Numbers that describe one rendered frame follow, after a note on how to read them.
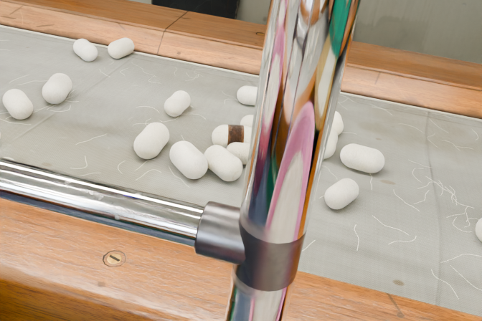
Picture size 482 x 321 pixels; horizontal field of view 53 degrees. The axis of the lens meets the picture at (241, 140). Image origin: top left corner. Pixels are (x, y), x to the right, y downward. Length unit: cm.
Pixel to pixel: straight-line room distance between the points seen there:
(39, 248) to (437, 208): 28
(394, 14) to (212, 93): 206
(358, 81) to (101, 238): 36
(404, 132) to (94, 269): 33
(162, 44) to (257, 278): 44
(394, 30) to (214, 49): 201
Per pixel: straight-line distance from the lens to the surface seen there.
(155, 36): 58
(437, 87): 56
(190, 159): 35
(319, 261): 31
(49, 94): 45
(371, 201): 38
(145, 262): 26
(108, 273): 26
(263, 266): 16
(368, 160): 40
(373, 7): 248
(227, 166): 35
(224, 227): 16
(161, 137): 38
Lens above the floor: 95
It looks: 31 degrees down
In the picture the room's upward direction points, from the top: 7 degrees clockwise
